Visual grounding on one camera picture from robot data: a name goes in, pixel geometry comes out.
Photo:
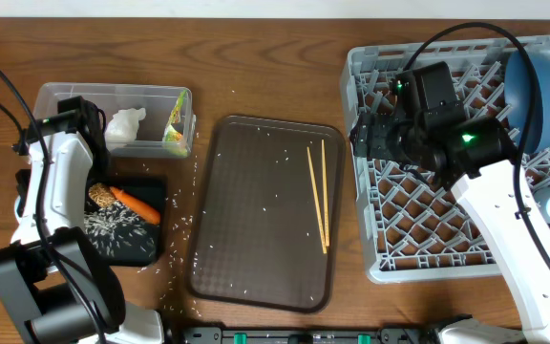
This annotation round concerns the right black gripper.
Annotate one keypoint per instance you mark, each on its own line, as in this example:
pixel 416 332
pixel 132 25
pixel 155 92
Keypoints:
pixel 377 131

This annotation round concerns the wooden chopstick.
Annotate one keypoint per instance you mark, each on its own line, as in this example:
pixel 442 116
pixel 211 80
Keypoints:
pixel 325 192
pixel 316 202

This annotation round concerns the blue plate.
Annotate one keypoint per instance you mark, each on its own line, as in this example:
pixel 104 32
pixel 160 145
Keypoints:
pixel 517 95

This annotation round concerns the yellow green snack wrapper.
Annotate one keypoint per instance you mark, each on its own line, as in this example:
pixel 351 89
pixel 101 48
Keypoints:
pixel 173 131

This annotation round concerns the orange carrot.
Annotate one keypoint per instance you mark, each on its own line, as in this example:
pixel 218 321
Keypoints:
pixel 142 209

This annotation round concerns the white paper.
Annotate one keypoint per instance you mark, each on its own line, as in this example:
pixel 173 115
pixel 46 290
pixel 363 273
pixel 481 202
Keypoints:
pixel 124 125

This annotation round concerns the white rice pile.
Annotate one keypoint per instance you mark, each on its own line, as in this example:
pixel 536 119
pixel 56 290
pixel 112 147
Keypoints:
pixel 121 236

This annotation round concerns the brown food scrap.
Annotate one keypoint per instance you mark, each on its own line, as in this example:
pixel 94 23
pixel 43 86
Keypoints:
pixel 101 195

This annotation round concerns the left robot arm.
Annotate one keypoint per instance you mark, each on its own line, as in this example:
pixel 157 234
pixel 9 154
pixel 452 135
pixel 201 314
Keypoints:
pixel 54 285

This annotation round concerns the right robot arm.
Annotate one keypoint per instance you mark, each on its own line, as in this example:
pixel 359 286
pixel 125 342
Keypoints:
pixel 477 161

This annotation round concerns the brown serving tray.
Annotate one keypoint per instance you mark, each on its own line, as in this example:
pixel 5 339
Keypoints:
pixel 256 240

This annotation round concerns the clear plastic bin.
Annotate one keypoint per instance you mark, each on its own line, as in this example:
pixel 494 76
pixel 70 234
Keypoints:
pixel 158 102

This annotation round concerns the black plastic tray bin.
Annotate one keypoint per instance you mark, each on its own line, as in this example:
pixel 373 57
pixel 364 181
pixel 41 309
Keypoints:
pixel 151 191

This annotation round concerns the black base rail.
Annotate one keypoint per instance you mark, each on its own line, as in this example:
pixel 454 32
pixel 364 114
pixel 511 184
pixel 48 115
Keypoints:
pixel 216 335

